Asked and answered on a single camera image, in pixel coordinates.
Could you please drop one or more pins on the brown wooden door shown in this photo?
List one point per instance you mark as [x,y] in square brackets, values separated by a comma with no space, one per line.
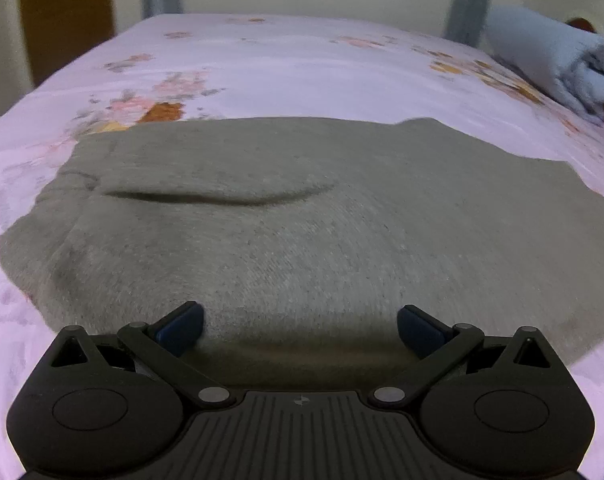
[66,10]

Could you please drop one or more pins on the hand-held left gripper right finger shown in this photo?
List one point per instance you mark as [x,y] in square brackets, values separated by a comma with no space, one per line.
[422,332]

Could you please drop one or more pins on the grey pants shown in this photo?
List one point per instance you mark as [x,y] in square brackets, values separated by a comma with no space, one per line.
[302,240]

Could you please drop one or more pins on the red-brown wooden headboard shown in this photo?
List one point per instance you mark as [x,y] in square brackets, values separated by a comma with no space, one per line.
[582,25]

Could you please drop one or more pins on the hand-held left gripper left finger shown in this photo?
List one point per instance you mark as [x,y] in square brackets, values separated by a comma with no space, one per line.
[179,332]

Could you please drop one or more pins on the bed with pink floral sheet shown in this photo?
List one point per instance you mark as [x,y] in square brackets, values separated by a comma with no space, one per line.
[282,70]

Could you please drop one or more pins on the rolled light blue quilt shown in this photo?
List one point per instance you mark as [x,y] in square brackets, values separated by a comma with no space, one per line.
[547,55]

